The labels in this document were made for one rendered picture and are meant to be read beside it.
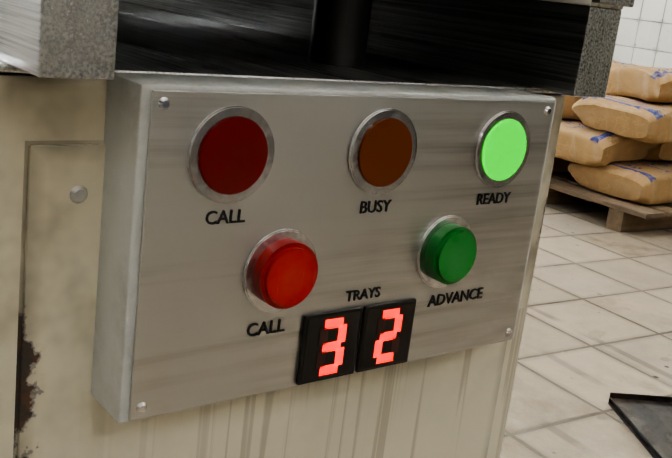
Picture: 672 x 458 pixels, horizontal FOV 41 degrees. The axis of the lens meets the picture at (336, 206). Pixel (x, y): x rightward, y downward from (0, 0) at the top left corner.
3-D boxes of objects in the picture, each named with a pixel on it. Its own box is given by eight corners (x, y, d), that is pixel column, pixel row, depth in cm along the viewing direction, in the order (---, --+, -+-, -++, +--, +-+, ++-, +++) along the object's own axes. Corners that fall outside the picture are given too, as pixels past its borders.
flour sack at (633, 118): (644, 146, 377) (653, 107, 373) (564, 127, 409) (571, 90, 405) (730, 143, 422) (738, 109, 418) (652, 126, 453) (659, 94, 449)
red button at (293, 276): (239, 301, 39) (246, 235, 38) (296, 294, 41) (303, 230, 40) (259, 314, 37) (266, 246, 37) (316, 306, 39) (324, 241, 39)
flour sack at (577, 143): (483, 139, 444) (488, 104, 440) (537, 138, 470) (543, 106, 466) (602, 172, 390) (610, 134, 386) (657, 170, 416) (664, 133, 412)
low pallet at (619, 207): (449, 173, 470) (452, 152, 468) (551, 170, 517) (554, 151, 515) (640, 239, 377) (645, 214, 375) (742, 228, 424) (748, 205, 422)
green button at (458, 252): (409, 278, 45) (418, 221, 44) (452, 272, 47) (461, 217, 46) (431, 288, 44) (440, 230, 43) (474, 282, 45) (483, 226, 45)
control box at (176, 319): (86, 392, 39) (105, 70, 35) (473, 319, 53) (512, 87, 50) (122, 430, 36) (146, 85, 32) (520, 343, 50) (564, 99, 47)
